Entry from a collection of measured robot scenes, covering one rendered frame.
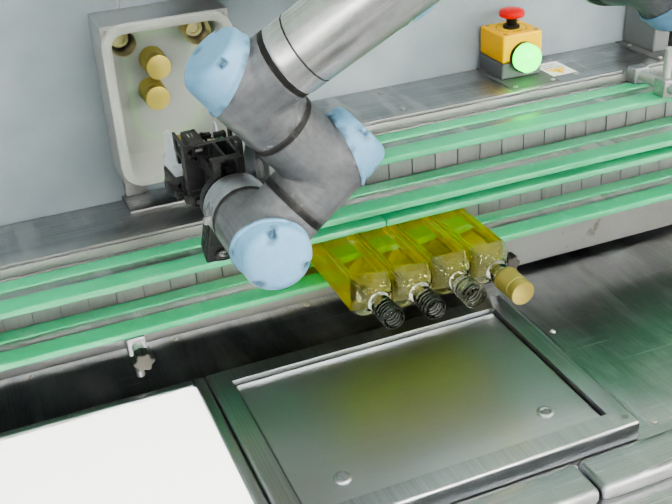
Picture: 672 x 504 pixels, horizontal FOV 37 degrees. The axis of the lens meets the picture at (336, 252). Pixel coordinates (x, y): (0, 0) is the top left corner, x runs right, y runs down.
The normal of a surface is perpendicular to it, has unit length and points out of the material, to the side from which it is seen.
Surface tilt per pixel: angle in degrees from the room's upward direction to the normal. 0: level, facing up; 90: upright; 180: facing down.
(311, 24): 51
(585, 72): 90
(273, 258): 0
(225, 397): 90
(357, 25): 27
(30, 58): 0
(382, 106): 90
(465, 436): 90
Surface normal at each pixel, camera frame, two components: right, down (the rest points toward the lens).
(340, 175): 0.40, 0.38
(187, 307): -0.05, -0.87
